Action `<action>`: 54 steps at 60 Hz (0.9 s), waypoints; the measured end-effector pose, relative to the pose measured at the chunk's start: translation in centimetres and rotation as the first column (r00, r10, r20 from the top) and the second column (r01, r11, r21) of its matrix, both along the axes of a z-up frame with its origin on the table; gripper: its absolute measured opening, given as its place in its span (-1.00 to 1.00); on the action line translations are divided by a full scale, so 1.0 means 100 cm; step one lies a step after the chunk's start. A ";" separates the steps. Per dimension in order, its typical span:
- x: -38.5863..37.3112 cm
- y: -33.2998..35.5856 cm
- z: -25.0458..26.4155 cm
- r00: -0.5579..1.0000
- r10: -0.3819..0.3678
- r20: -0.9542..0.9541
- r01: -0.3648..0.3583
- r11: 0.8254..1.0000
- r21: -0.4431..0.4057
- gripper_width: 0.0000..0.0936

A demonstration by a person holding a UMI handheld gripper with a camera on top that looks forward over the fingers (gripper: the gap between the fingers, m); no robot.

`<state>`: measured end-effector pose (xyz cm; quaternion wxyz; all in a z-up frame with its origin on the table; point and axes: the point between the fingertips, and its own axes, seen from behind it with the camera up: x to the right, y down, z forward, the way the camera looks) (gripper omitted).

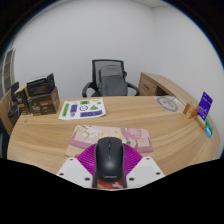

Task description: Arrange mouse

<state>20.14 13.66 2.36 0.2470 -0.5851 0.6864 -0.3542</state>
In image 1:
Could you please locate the white sticker sheet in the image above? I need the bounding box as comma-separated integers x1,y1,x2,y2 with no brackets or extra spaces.
58,97,107,121

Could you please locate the grey backpack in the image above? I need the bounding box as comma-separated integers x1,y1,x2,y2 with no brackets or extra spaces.
97,64,129,98

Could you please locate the dark brown cardboard box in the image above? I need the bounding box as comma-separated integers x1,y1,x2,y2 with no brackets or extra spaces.
26,73,56,98

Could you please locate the black mesh office chair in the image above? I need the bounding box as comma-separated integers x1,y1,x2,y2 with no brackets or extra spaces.
82,59,140,98

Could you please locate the round grey disc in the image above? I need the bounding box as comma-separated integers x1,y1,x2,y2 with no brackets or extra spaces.
156,96,179,113

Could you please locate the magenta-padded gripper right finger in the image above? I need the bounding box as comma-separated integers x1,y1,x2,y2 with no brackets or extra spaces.
122,143,166,188

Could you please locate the small orange box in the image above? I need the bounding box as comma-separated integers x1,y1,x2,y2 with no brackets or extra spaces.
182,102,200,120

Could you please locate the small brown cardboard box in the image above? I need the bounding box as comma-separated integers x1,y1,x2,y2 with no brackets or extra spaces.
14,87,31,116

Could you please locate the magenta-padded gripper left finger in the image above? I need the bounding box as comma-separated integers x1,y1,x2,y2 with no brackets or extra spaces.
56,143,98,189

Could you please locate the wooden side cabinet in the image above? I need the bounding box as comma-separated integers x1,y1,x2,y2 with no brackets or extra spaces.
138,72,198,108

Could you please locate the teal card pack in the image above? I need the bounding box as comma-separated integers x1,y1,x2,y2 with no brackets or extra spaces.
203,118,214,138

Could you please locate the black computer mouse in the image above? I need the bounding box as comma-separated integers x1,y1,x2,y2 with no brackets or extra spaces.
92,136,128,189

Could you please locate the wooden shelf unit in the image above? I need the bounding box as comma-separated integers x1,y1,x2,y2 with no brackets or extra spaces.
0,49,17,98

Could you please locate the cartoon print mouse pad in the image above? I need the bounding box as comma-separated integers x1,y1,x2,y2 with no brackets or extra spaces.
65,124,155,190

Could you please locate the purple card stand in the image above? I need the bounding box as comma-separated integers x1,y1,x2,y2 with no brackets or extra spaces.
197,91,214,121

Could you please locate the wide brown cardboard box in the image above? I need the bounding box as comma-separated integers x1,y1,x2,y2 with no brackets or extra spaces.
27,87,61,117

